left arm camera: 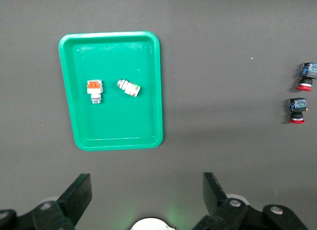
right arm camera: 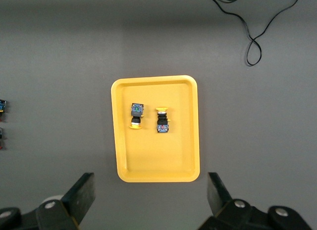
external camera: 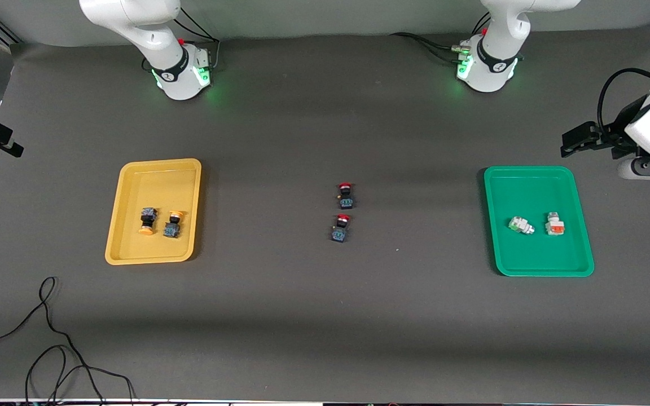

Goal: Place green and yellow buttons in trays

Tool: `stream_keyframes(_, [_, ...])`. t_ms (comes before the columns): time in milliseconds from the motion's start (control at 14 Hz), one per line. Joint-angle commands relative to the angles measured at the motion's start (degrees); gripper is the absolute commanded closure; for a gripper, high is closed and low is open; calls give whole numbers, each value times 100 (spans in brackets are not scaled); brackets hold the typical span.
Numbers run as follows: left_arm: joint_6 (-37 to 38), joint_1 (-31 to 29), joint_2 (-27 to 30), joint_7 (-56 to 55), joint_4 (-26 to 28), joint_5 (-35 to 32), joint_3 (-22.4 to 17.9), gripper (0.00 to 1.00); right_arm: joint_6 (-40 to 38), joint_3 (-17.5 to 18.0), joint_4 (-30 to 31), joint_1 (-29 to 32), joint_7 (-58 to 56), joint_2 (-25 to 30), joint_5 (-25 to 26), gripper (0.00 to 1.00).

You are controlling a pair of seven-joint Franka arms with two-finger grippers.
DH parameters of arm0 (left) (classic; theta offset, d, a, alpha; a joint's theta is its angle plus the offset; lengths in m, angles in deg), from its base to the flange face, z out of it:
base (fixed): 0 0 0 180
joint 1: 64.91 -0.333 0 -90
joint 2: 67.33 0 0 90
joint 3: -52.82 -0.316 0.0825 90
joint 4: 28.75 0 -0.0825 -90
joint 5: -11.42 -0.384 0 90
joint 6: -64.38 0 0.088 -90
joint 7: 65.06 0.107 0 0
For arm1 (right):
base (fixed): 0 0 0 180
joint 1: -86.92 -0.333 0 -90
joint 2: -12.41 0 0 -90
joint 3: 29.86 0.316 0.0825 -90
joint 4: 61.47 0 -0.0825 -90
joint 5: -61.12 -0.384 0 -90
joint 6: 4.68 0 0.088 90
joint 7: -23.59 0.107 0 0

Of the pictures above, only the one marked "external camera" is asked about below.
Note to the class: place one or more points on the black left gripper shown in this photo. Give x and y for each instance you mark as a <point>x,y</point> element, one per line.
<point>618,135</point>

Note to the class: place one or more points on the green button white body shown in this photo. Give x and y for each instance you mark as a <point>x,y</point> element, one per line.
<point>521,225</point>

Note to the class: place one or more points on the yellow push button switch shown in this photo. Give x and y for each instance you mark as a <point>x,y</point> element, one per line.
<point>147,221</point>
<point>172,224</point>

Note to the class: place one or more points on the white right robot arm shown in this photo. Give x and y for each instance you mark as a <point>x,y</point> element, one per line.
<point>161,34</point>

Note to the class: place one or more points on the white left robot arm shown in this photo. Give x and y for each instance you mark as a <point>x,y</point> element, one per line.
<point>497,51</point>

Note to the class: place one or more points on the green plastic tray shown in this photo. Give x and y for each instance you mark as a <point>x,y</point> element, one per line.
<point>536,254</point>

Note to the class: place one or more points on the yellow plastic tray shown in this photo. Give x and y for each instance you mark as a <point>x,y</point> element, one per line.
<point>156,186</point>

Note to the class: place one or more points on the red push button switch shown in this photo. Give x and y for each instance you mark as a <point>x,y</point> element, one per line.
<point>346,195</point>
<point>341,228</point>

